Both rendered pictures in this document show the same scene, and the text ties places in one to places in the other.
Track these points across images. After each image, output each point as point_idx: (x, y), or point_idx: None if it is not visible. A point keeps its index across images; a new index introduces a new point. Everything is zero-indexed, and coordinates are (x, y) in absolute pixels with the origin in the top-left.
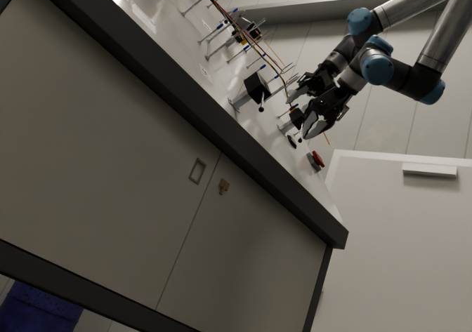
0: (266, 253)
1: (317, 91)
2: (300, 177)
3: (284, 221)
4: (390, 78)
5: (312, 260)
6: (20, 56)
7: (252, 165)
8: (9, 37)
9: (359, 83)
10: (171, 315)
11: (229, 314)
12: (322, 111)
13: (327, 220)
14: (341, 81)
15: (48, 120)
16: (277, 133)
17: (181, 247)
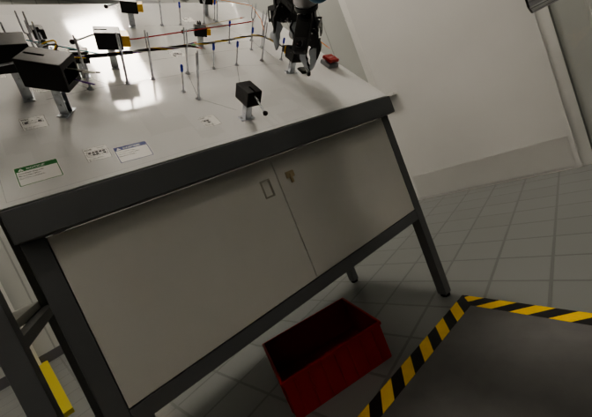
0: (349, 173)
1: (288, 17)
2: (330, 101)
3: (344, 142)
4: None
5: (380, 138)
6: (106, 277)
7: (294, 145)
8: (86, 278)
9: None
10: (327, 268)
11: (357, 228)
12: (305, 50)
13: (370, 109)
14: (298, 10)
15: (162, 281)
16: (289, 82)
17: (299, 234)
